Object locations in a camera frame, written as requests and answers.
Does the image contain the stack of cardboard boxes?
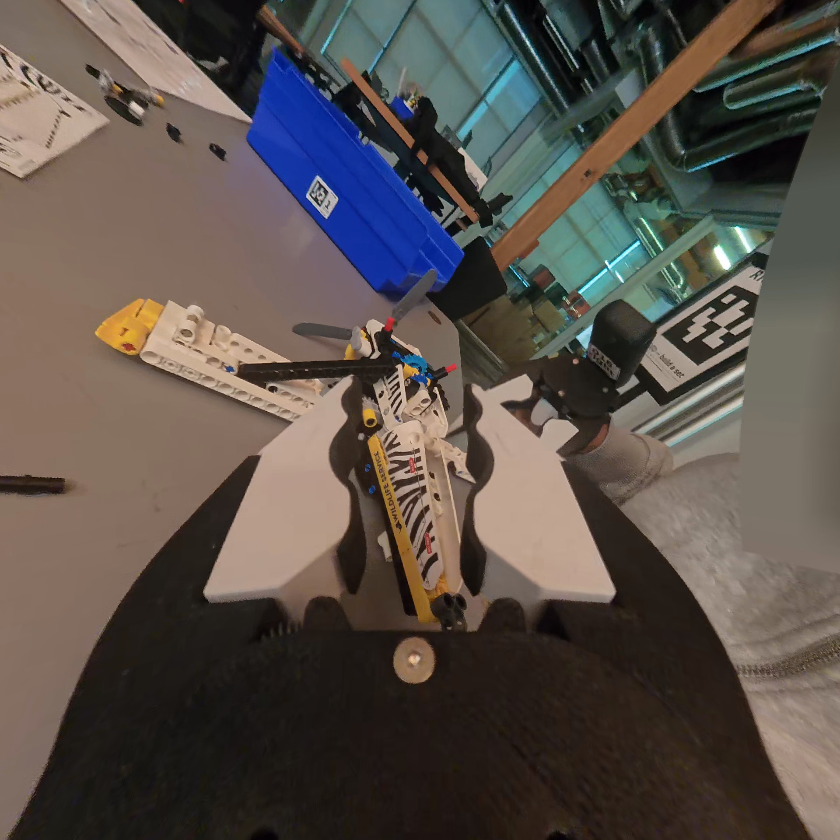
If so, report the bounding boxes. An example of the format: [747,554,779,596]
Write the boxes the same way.
[471,262,595,370]

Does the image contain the lego instruction booklet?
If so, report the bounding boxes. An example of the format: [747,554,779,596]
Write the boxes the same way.
[60,0,254,124]

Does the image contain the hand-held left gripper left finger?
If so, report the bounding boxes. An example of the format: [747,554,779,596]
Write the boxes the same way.
[203,377,368,611]

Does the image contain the wooden-top table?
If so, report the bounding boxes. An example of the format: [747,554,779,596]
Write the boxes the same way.
[340,58,484,228]

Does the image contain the wooden ceiling beam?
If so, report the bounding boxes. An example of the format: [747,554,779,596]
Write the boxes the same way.
[491,0,783,271]

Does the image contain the blue plastic bin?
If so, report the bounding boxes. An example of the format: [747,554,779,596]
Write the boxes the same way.
[246,46,465,294]

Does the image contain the black box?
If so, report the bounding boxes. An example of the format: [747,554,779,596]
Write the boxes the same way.
[427,237,510,323]

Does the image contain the metal ventilation ducts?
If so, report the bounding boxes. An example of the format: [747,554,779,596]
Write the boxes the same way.
[486,0,840,231]

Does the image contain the instruction sheet left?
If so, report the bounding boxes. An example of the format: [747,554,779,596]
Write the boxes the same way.
[0,45,110,179]

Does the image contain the grey sweatshirt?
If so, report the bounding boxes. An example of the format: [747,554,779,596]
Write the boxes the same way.
[617,453,840,840]

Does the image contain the white zebra-striped lego plane model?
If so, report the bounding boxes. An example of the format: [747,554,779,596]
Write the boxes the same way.
[95,268,478,632]

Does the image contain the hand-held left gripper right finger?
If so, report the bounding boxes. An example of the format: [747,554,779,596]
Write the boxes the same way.
[461,384,618,608]

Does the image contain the person's right forearm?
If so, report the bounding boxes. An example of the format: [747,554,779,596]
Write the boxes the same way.
[561,423,676,508]

